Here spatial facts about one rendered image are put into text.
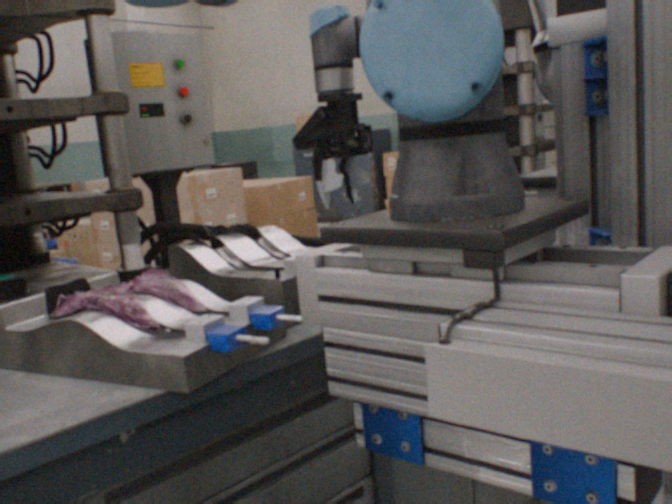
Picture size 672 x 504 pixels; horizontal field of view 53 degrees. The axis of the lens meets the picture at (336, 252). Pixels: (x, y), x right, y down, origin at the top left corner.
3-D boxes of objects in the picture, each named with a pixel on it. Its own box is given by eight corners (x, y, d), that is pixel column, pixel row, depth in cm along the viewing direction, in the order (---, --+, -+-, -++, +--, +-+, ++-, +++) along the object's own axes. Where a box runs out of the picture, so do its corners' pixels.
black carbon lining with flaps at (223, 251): (338, 266, 138) (333, 220, 136) (277, 283, 127) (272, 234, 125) (236, 255, 163) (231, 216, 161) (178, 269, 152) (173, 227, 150)
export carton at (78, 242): (138, 258, 636) (132, 216, 628) (97, 269, 600) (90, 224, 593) (98, 256, 673) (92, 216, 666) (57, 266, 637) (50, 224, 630)
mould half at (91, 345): (287, 336, 117) (280, 274, 115) (188, 393, 94) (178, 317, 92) (84, 322, 141) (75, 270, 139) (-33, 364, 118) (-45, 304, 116)
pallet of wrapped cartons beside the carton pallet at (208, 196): (264, 276, 565) (251, 164, 549) (198, 301, 499) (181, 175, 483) (160, 272, 630) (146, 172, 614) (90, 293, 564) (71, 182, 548)
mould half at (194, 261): (382, 295, 139) (376, 230, 137) (287, 329, 121) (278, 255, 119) (237, 275, 175) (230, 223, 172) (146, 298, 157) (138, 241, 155)
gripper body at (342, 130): (346, 159, 122) (340, 91, 120) (314, 161, 128) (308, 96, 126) (374, 155, 127) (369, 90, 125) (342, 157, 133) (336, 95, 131)
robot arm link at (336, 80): (305, 73, 126) (336, 72, 131) (307, 98, 126) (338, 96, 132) (333, 67, 120) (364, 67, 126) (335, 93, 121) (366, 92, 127)
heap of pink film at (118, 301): (217, 306, 118) (211, 263, 117) (145, 337, 103) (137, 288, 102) (110, 301, 131) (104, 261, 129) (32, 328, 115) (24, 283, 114)
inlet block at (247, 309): (316, 331, 108) (313, 299, 107) (300, 341, 104) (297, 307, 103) (249, 327, 115) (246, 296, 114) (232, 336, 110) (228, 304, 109)
